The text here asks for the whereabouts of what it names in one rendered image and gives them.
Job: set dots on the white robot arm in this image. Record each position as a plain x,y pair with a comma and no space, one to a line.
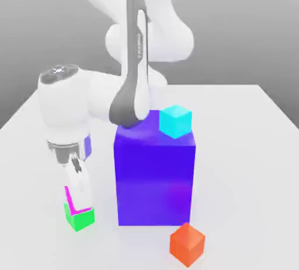
67,102

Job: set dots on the large blue box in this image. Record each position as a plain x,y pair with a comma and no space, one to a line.
154,174

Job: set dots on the small magenta cube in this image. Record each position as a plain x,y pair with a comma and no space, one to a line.
70,201

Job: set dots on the small green cube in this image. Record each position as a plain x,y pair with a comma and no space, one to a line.
81,221

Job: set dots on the small orange cube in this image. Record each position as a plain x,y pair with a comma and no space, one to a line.
186,244

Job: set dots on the small cyan cube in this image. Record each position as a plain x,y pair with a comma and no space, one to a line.
175,121

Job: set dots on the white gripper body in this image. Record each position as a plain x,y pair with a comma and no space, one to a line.
80,181

